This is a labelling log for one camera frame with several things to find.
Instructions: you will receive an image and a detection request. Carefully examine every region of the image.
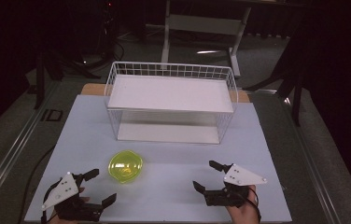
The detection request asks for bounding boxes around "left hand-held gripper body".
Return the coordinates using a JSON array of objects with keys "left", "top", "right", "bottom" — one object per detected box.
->
[{"left": 41, "top": 171, "right": 104, "bottom": 223}]

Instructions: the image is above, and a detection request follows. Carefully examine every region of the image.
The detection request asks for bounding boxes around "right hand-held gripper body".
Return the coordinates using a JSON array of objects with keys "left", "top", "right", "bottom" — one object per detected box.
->
[{"left": 204, "top": 162, "right": 268, "bottom": 209}]

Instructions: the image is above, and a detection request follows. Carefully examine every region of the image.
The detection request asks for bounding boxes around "yellow-green plastic bowl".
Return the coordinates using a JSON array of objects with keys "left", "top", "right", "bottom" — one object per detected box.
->
[{"left": 107, "top": 149, "right": 144, "bottom": 185}]

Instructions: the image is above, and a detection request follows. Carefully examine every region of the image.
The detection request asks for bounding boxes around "white wire shelf rack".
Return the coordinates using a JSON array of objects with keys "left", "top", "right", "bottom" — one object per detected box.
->
[{"left": 104, "top": 61, "right": 239, "bottom": 146}]

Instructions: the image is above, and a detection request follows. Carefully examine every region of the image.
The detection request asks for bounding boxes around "person's left hand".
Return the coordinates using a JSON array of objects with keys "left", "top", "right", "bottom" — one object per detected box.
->
[{"left": 48, "top": 186, "right": 91, "bottom": 224}]

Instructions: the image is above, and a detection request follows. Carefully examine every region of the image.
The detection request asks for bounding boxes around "person's right hand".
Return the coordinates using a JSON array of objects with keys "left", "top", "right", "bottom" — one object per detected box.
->
[{"left": 225, "top": 184, "right": 261, "bottom": 224}]

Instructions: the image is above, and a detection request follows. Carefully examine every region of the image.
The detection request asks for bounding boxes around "black metal stand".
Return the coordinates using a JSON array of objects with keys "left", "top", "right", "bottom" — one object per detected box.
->
[
  {"left": 33, "top": 50, "right": 65, "bottom": 110},
  {"left": 243, "top": 18, "right": 313, "bottom": 127}
]

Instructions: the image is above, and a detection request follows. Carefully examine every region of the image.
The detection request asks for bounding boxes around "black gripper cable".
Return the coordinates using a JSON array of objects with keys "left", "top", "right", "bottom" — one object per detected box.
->
[
  {"left": 40, "top": 182, "right": 60, "bottom": 224},
  {"left": 246, "top": 186, "right": 263, "bottom": 224}
]

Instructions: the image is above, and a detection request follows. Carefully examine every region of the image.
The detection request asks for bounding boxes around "metal floor rail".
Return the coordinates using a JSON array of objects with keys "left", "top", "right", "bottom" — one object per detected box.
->
[
  {"left": 0, "top": 81, "right": 62, "bottom": 213},
  {"left": 283, "top": 96, "right": 350, "bottom": 224}
]

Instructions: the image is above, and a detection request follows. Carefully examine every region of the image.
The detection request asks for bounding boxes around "bundle of black cables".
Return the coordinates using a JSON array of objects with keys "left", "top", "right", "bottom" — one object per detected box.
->
[{"left": 70, "top": 0, "right": 126, "bottom": 78}]

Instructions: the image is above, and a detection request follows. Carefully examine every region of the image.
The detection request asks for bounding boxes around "white metal desk frame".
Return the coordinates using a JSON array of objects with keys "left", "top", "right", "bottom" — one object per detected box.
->
[{"left": 160, "top": 0, "right": 253, "bottom": 78}]

